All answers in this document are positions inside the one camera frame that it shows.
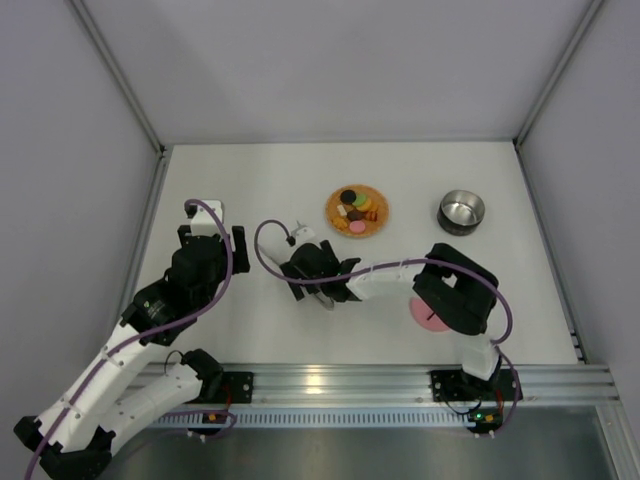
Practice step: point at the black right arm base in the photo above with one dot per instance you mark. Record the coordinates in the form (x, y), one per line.
(454, 385)

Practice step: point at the orange round macaron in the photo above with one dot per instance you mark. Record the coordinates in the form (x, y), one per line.
(366, 206)

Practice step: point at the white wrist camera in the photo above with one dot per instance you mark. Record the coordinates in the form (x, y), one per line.
(201, 222)
(301, 234)

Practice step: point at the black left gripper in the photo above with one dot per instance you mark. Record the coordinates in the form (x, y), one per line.
(240, 247)

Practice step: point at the right aluminium frame post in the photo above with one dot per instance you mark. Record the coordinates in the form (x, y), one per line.
(577, 36)

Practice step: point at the red brown caramel sweet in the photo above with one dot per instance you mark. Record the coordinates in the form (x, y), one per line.
(371, 216)

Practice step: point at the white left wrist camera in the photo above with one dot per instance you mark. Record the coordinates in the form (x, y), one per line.
(201, 222)

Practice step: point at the left aluminium frame post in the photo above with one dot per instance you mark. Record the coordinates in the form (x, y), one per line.
(107, 57)

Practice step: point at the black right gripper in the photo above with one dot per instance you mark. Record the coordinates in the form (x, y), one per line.
(293, 275)

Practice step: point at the steel lunch box bowl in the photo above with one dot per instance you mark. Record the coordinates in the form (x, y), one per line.
(460, 212)

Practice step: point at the brown chocolate block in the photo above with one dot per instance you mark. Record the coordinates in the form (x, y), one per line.
(355, 215)

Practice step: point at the grey slotted cable duct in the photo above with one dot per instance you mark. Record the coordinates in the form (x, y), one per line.
(345, 417)

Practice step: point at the pink round sandwich cookie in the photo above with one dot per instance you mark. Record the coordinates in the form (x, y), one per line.
(357, 227)

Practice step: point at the black round cookie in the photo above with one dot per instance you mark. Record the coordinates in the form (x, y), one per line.
(348, 196)

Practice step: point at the woven bamboo tray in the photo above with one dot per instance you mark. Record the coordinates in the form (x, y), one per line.
(380, 204)

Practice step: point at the aluminium mounting rail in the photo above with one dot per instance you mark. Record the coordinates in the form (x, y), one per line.
(313, 385)

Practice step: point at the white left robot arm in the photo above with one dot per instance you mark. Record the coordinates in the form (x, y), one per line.
(77, 437)

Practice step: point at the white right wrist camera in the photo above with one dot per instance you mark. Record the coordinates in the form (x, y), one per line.
(301, 234)

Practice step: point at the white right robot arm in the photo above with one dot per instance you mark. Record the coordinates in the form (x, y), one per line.
(456, 289)

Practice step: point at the yellow flower cookie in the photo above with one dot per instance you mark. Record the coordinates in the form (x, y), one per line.
(340, 223)

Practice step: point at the pink lunch box lid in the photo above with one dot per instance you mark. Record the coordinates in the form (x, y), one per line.
(425, 317)

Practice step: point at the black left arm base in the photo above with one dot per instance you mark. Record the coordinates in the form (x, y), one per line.
(235, 387)

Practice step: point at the aluminium frame post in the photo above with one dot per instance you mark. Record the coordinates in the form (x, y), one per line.
(577, 36)
(107, 57)

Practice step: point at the green round macaron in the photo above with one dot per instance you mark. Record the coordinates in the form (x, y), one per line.
(360, 200)

